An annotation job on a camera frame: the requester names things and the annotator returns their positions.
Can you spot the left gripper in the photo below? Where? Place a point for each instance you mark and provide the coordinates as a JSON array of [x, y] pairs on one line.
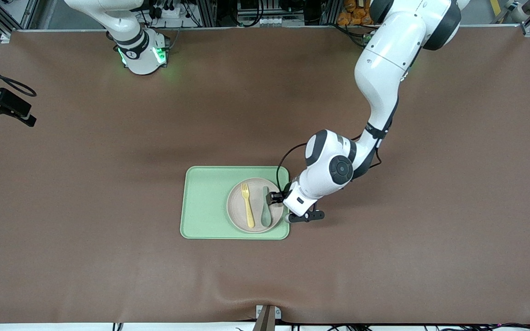
[[278, 197]]

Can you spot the yellow plastic fork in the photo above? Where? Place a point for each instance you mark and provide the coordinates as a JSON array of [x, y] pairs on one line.
[[248, 209]]

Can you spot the round beige speckled plate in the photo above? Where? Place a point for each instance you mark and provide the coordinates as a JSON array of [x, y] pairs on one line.
[[235, 207]]

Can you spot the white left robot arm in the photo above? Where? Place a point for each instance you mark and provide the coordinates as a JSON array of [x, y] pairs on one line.
[[384, 69]]

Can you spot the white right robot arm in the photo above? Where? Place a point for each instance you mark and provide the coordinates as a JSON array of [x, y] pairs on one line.
[[141, 55]]

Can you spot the sage green plastic spoon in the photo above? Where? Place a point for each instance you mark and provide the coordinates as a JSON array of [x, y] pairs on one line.
[[266, 216]]

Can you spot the mint green rectangular tray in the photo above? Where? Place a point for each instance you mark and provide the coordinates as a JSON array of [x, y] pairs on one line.
[[205, 207]]

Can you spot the white power strip with plugs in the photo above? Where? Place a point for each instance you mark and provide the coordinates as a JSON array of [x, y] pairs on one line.
[[168, 10]]

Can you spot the orange packaged goods pile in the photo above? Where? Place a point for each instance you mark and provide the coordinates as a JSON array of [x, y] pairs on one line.
[[352, 11]]

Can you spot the grey table edge bracket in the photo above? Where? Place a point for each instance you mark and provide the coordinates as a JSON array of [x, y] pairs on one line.
[[267, 315]]

